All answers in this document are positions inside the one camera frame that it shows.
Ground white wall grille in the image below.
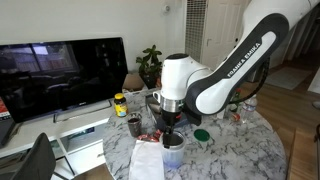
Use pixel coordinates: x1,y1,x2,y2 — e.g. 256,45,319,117
184,0,208,63

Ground clear plastic water bottle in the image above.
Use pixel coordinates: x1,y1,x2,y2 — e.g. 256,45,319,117
240,94,258,124

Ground white paper napkin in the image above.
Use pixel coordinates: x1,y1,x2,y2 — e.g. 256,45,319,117
128,139,166,180

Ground small glass dark contents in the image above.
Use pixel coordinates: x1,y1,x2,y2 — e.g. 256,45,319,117
126,112,144,138

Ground green sauce bottle red cap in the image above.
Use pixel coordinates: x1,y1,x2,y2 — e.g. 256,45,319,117
229,88,243,114

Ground white television stand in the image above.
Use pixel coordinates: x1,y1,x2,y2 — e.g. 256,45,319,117
0,96,151,180

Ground grey floor rug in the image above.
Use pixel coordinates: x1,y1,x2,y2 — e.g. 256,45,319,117
264,66,313,91

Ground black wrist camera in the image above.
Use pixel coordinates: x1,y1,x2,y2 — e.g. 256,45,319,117
182,105,203,127

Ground red white snack packet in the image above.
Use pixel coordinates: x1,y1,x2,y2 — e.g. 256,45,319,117
137,131,163,144

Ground white lotion bottle blue cap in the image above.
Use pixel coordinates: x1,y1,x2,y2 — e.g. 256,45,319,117
216,109,228,120

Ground black flat screen television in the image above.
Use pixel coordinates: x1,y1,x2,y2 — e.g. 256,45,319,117
0,36,129,124

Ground green round lid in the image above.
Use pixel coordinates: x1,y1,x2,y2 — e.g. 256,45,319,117
193,128,211,142

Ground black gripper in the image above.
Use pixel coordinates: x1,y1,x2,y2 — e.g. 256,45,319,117
161,110,184,149

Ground red white box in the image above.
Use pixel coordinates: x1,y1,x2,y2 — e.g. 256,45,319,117
0,96,12,121

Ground wooden side table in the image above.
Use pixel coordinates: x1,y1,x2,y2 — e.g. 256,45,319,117
288,128,320,180

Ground navy blue open box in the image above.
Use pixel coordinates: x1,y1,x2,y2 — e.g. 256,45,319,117
145,94,201,130

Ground black laptop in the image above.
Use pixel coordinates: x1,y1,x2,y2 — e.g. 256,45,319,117
0,116,17,148

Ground black chair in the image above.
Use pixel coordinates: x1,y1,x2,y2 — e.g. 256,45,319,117
11,132,58,180

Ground green potted plant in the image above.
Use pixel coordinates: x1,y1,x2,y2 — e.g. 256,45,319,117
135,44,164,89

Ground white door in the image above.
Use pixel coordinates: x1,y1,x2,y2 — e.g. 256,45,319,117
203,0,251,69

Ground orange black game box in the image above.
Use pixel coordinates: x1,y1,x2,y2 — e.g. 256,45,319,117
155,74,164,88

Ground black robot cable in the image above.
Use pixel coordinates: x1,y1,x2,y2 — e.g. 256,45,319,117
233,56,271,105

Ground yellow lid vitamin bottle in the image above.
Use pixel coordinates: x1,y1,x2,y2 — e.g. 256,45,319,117
113,93,129,118

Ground open cardboard box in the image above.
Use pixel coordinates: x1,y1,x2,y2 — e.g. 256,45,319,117
122,72,148,94

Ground silver metal cup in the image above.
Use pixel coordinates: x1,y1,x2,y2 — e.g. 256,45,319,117
161,130,186,150

